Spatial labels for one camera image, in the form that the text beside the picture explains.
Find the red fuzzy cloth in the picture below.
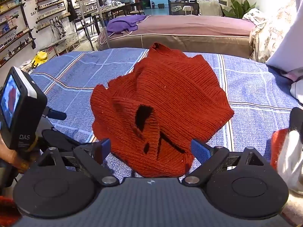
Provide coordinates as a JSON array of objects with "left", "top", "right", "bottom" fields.
[{"left": 0, "top": 195, "right": 20, "bottom": 226}]

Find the white covered chair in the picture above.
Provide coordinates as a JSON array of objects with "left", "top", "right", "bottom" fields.
[{"left": 198, "top": 0, "right": 223, "bottom": 17}]

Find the white cloth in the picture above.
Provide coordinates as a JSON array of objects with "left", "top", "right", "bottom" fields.
[{"left": 266, "top": 5, "right": 303, "bottom": 77}]

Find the yellow stool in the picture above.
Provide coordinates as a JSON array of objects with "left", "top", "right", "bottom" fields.
[{"left": 31, "top": 51, "right": 49, "bottom": 65}]

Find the purple blanket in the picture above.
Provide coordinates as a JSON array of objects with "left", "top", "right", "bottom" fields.
[{"left": 106, "top": 15, "right": 148, "bottom": 37}]

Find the potted green plant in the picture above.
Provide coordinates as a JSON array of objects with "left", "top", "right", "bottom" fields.
[{"left": 222, "top": 0, "right": 257, "bottom": 19}]

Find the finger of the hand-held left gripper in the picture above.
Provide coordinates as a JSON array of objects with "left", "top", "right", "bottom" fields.
[{"left": 42, "top": 128, "right": 95, "bottom": 156}]

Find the red knit sweater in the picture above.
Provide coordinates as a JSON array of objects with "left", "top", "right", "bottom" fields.
[{"left": 90, "top": 42, "right": 235, "bottom": 178}]

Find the mauve bed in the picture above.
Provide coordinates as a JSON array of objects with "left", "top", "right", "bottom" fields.
[{"left": 97, "top": 14, "right": 257, "bottom": 59}]

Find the black hanging apron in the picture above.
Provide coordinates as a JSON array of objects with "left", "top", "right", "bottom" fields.
[{"left": 66, "top": 0, "right": 77, "bottom": 22}]

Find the white pink pillow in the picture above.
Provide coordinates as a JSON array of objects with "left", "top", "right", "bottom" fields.
[{"left": 282, "top": 72, "right": 303, "bottom": 106}]

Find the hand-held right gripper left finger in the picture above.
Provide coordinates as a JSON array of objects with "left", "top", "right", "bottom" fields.
[{"left": 35, "top": 138, "right": 120, "bottom": 187}]

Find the clear plastic bag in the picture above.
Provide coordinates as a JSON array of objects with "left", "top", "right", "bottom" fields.
[{"left": 98, "top": 30, "right": 110, "bottom": 51}]

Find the white fuzzy folded sweater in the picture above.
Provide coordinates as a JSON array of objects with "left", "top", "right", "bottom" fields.
[{"left": 276, "top": 129, "right": 303, "bottom": 195}]

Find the cluttered work table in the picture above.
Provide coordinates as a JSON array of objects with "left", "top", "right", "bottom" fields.
[{"left": 91, "top": 2, "right": 133, "bottom": 36}]

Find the dark chair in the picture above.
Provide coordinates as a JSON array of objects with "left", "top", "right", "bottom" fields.
[{"left": 129, "top": 1, "right": 146, "bottom": 16}]

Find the orange red folded garment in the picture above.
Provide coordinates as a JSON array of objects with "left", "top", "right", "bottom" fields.
[{"left": 270, "top": 130, "right": 290, "bottom": 171}]

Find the black cloth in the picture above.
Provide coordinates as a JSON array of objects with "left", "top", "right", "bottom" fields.
[{"left": 289, "top": 107, "right": 303, "bottom": 145}]

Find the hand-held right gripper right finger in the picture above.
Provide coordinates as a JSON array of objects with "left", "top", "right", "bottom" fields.
[{"left": 182, "top": 139, "right": 271, "bottom": 186}]

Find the person's left hand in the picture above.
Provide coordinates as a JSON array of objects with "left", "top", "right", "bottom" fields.
[{"left": 0, "top": 138, "right": 31, "bottom": 173}]

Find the dark wooden cabinet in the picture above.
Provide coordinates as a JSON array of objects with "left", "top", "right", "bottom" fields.
[{"left": 167, "top": 0, "right": 201, "bottom": 16}]

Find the floral quilt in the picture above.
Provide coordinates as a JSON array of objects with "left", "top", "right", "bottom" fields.
[{"left": 243, "top": 0, "right": 297, "bottom": 63}]

